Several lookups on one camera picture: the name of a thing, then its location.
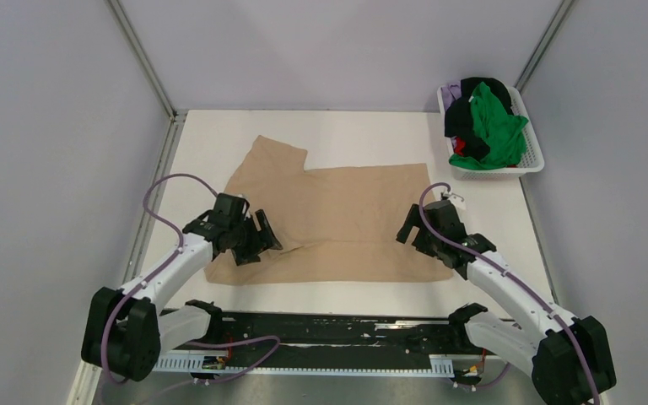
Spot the black t shirt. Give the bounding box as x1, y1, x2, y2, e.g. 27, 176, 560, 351
443, 77, 513, 162

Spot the white slotted cable duct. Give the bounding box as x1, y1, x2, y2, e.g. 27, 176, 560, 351
154, 347, 454, 378

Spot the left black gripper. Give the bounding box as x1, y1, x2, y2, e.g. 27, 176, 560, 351
229, 209, 283, 266

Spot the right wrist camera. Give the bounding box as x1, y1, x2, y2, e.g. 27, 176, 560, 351
440, 192, 467, 210

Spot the aluminium frame post left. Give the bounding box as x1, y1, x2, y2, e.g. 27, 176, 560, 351
105, 0, 177, 122

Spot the white plastic basket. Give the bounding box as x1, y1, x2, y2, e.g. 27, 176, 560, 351
437, 77, 544, 180

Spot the beige t shirt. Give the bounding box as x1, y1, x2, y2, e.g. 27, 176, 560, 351
205, 136, 453, 286

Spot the aluminium frame post right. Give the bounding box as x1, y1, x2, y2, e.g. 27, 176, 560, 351
514, 0, 578, 92

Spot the aluminium frame post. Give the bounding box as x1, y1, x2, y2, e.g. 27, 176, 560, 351
514, 0, 578, 92
105, 0, 177, 122

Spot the red garment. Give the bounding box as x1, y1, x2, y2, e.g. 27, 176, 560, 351
451, 137, 466, 156

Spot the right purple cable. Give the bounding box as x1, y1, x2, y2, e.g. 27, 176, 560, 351
418, 182, 602, 405

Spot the lavender t shirt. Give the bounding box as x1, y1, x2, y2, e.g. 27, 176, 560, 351
441, 80, 462, 109

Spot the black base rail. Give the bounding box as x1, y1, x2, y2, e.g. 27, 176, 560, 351
184, 311, 487, 363

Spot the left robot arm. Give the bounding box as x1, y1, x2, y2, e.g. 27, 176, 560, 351
80, 193, 283, 381

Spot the green t shirt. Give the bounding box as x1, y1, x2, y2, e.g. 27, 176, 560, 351
449, 83, 529, 171

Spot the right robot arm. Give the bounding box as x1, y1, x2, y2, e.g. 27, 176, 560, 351
397, 200, 617, 404

